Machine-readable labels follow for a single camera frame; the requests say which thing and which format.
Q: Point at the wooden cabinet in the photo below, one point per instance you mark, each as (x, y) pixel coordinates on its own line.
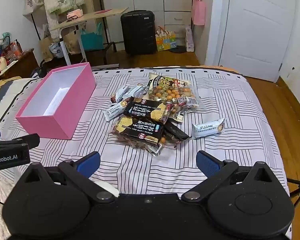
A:
(22, 65)

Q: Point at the black bag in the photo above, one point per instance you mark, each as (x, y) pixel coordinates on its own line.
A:
(40, 70)

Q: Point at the beige fuzzy blanket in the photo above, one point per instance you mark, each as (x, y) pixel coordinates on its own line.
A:
(0, 187)

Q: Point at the black suitcase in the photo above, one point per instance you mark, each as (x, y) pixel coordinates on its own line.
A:
(137, 32)

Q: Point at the white door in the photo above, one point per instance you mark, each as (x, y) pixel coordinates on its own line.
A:
(260, 30)

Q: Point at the brown paper bag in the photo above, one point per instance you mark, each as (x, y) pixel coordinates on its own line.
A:
(46, 50)

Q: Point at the pink tissue box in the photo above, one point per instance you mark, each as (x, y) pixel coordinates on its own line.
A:
(74, 14)

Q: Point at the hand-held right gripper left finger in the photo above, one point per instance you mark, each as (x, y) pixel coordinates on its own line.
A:
(90, 163)

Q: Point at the clear mixed snack bag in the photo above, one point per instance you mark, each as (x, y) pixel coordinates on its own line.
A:
(165, 91)

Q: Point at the pink-rimmed clear plastic bin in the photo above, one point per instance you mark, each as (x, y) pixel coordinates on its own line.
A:
(72, 105)

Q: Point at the white plastic pack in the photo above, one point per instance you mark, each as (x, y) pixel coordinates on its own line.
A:
(190, 40)

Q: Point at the black tripod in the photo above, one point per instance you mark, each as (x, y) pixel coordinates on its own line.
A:
(298, 187)

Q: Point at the wooden rolling table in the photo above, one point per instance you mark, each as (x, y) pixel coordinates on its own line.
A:
(90, 17)

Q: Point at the white blue snack bar packet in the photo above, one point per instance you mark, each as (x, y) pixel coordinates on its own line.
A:
(207, 128)

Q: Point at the pink paper bag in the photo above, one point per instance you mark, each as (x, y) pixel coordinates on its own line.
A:
(198, 12)

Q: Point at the teal bag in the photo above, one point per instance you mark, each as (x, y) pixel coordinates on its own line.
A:
(91, 40)

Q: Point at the grey yellow quilt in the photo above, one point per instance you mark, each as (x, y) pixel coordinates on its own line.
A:
(5, 92)

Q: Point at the black round floor item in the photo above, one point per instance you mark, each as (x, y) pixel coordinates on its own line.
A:
(177, 49)

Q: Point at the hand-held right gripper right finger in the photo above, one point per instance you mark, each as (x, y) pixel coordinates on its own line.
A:
(207, 165)

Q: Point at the red booklet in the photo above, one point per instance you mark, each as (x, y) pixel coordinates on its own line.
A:
(103, 11)

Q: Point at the canvas tote bag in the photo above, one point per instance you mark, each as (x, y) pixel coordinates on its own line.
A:
(32, 2)

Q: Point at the striped bed sheet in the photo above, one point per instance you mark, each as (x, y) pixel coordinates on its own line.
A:
(227, 110)

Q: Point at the clear orange snack bag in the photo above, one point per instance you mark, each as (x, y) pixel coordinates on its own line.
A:
(176, 111)

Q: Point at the white brown snack bar packet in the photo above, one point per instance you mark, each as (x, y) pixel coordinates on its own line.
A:
(120, 93)

